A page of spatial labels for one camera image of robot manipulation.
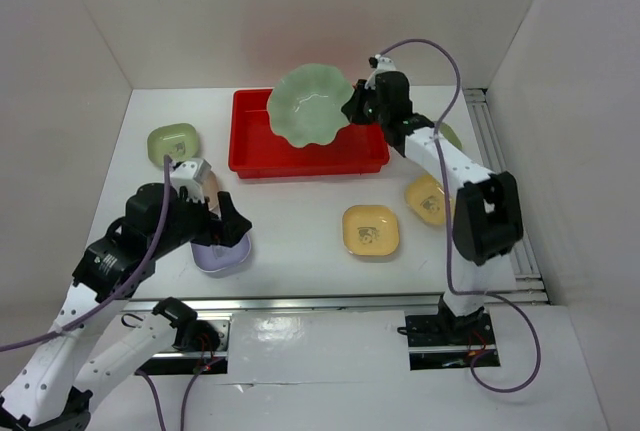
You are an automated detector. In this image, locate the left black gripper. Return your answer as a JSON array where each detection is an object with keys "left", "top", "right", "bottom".
[{"left": 152, "top": 186, "right": 252, "bottom": 256}]

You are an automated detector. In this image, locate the green scalloped bowl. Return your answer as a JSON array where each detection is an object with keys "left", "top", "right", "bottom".
[{"left": 266, "top": 63, "right": 354, "bottom": 148}]

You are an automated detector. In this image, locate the yellow square plate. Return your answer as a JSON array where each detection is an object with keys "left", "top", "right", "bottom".
[
  {"left": 342, "top": 205, "right": 400, "bottom": 258},
  {"left": 404, "top": 174, "right": 446, "bottom": 226}
]

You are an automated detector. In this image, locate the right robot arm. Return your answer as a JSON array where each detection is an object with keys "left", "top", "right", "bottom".
[{"left": 342, "top": 71, "right": 523, "bottom": 343}]

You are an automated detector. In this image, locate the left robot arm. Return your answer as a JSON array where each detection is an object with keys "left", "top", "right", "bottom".
[{"left": 1, "top": 183, "right": 252, "bottom": 430}]

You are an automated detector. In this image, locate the red plastic bin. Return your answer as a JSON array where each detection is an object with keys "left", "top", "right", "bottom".
[{"left": 228, "top": 89, "right": 389, "bottom": 179}]

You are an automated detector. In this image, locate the purple square plate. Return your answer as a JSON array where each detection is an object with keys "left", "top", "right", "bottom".
[{"left": 191, "top": 234, "right": 252, "bottom": 276}]

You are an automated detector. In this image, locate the pink square plate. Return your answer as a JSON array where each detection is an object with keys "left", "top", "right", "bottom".
[{"left": 202, "top": 171, "right": 220, "bottom": 212}]

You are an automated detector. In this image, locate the green square plate right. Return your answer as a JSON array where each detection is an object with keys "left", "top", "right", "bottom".
[{"left": 434, "top": 123, "right": 463, "bottom": 151}]

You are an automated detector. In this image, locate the green square plate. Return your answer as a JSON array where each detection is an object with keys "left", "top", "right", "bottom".
[
  {"left": 434, "top": 123, "right": 463, "bottom": 151},
  {"left": 147, "top": 123, "right": 200, "bottom": 167}
]

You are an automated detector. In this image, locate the green square plate left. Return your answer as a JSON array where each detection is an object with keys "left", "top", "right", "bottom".
[{"left": 147, "top": 123, "right": 200, "bottom": 167}]

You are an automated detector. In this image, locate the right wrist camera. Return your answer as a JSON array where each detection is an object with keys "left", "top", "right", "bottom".
[{"left": 365, "top": 54, "right": 397, "bottom": 90}]

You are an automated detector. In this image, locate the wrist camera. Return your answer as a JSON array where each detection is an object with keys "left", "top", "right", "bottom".
[
  {"left": 170, "top": 158, "right": 214, "bottom": 203},
  {"left": 365, "top": 54, "right": 397, "bottom": 90}
]

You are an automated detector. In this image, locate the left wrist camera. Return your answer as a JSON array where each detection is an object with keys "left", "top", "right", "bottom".
[{"left": 170, "top": 158, "right": 214, "bottom": 203}]

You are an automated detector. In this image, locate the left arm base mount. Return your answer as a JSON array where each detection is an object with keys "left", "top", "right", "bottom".
[{"left": 141, "top": 317, "right": 231, "bottom": 376}]

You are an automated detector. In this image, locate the front aluminium rail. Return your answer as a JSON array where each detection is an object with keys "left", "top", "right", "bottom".
[{"left": 119, "top": 291, "right": 521, "bottom": 316}]

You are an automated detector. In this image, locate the aluminium rail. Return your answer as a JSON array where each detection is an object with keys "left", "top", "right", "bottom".
[
  {"left": 464, "top": 89, "right": 550, "bottom": 306},
  {"left": 119, "top": 291, "right": 521, "bottom": 316}
]

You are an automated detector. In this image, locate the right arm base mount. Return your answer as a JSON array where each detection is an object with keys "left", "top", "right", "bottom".
[{"left": 397, "top": 313, "right": 501, "bottom": 371}]

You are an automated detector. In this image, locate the right aluminium rail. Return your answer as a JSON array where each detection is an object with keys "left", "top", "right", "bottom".
[{"left": 464, "top": 89, "right": 550, "bottom": 306}]

